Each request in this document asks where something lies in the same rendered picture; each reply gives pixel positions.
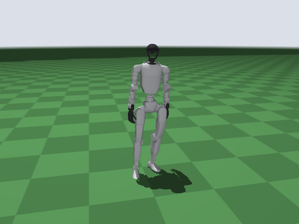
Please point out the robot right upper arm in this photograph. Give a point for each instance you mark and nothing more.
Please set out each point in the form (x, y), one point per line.
(135, 75)

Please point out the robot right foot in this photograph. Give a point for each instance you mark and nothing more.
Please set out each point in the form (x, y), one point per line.
(135, 173)

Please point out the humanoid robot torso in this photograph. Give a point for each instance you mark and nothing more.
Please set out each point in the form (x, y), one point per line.
(150, 81)

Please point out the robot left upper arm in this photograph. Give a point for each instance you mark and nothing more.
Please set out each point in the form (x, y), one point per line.
(165, 79)

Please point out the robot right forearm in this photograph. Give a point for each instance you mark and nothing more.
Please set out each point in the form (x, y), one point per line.
(131, 99)

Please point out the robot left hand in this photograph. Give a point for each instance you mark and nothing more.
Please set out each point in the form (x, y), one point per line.
(167, 106)

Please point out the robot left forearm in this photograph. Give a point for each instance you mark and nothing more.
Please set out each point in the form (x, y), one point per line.
(166, 97)

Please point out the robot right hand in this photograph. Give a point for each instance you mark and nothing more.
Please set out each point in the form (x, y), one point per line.
(131, 114)

